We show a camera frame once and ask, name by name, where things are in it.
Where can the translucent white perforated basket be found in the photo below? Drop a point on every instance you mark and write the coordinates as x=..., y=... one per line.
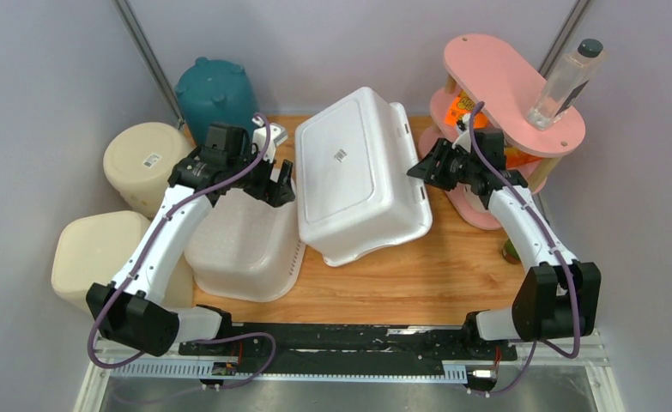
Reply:
x=246, y=250

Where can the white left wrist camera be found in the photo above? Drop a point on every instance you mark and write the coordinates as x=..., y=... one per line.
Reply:
x=277, y=136

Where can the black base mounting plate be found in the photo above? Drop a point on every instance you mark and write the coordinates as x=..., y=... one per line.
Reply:
x=352, y=349

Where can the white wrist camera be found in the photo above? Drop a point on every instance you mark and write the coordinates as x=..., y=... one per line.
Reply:
x=277, y=136
x=464, y=128

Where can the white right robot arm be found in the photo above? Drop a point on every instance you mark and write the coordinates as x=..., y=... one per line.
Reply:
x=559, y=294

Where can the pink two-tier shelf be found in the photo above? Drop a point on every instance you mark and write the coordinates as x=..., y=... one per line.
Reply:
x=489, y=69

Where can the orange snack box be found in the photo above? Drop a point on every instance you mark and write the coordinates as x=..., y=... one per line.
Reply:
x=516, y=157
x=461, y=106

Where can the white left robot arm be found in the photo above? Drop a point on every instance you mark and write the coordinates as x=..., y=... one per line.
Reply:
x=129, y=309

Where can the white plastic tub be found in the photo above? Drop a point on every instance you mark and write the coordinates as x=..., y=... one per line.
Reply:
x=354, y=195

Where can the clear bottle black cap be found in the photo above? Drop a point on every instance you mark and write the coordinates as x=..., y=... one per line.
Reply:
x=565, y=83

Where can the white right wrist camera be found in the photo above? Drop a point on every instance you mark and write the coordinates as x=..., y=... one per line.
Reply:
x=464, y=128

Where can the aluminium frame rail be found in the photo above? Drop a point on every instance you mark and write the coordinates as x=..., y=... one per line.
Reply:
x=542, y=378

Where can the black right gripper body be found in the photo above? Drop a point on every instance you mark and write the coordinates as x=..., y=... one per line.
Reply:
x=461, y=167

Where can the cream square container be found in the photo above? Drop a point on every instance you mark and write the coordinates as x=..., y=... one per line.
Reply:
x=92, y=250

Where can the orange snack box lower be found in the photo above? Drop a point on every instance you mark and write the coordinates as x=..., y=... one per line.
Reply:
x=516, y=157

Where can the orange snack box upper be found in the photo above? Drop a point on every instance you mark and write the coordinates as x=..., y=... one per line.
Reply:
x=461, y=106

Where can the teal plastic bucket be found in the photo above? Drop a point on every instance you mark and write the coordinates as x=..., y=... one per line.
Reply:
x=215, y=91

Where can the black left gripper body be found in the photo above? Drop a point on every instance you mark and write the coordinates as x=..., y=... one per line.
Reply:
x=257, y=183

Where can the green glass bottle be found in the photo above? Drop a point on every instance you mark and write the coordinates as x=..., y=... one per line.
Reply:
x=509, y=253

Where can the cream large bucket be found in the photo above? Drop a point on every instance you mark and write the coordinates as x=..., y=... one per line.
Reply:
x=139, y=161

